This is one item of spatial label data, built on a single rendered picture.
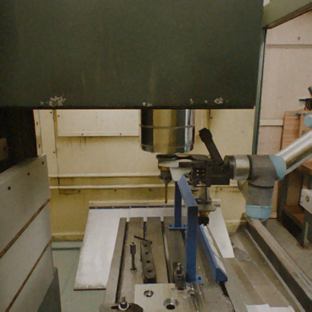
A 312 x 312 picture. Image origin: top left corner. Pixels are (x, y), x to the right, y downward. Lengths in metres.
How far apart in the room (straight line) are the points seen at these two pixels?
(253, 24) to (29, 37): 0.49
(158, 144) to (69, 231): 1.47
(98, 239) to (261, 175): 1.22
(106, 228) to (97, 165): 0.41
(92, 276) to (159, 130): 1.14
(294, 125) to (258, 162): 2.86
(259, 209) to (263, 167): 0.13
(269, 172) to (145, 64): 0.46
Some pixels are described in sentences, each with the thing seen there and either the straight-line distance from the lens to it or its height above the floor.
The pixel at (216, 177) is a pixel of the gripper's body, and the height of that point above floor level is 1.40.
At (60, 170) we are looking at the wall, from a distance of 1.95.
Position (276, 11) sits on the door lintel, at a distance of 1.79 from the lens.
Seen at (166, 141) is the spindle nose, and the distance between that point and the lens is 0.73.
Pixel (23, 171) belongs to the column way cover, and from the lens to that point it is 0.93.
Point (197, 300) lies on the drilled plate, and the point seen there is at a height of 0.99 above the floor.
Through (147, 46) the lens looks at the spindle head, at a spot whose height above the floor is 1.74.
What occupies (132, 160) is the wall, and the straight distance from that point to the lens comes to 1.86.
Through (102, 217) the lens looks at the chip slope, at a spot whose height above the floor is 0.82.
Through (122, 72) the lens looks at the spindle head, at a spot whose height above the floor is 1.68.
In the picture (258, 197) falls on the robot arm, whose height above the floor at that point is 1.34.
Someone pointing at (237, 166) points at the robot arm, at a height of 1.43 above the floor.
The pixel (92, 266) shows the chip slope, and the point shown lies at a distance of 1.73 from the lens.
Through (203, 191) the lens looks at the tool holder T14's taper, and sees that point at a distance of 1.11.
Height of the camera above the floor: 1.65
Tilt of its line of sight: 13 degrees down
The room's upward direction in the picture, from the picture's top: straight up
